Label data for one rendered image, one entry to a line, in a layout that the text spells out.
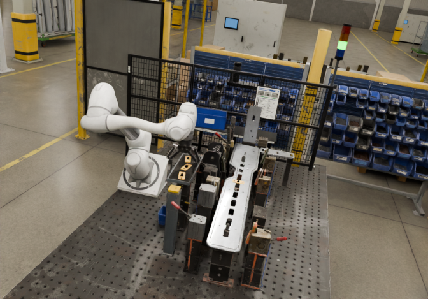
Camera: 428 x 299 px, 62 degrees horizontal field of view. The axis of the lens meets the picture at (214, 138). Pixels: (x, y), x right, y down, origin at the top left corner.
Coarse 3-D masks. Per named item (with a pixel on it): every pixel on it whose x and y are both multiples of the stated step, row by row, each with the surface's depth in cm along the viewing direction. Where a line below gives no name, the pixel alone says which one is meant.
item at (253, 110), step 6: (252, 108) 303; (258, 108) 302; (252, 114) 305; (258, 114) 304; (246, 120) 308; (252, 120) 307; (258, 120) 306; (246, 126) 310; (252, 126) 309; (258, 126) 308; (246, 132) 312; (252, 132) 311; (246, 138) 314; (252, 138) 313
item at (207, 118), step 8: (200, 112) 338; (208, 112) 337; (216, 112) 337; (224, 112) 336; (200, 120) 324; (208, 120) 324; (216, 120) 323; (224, 120) 323; (216, 128) 326; (224, 128) 326
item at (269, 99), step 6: (258, 90) 325; (264, 90) 324; (270, 90) 323; (276, 90) 322; (258, 96) 327; (264, 96) 326; (270, 96) 325; (276, 96) 324; (264, 102) 328; (270, 102) 327; (276, 102) 326; (264, 108) 330; (270, 108) 329; (276, 108) 328; (264, 114) 332; (270, 114) 331
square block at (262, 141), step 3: (261, 138) 311; (264, 138) 312; (261, 141) 309; (264, 141) 309; (258, 144) 311; (261, 144) 310; (264, 144) 310; (258, 147) 312; (264, 147) 311; (261, 153) 314; (261, 156) 315; (258, 165) 322; (258, 168) 323; (255, 171) 322; (258, 171) 321; (255, 174) 323
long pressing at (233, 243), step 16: (240, 144) 309; (240, 160) 280; (256, 160) 284; (224, 192) 234; (240, 192) 236; (224, 208) 217; (240, 208) 219; (224, 224) 202; (240, 224) 204; (208, 240) 187; (224, 240) 190; (240, 240) 192
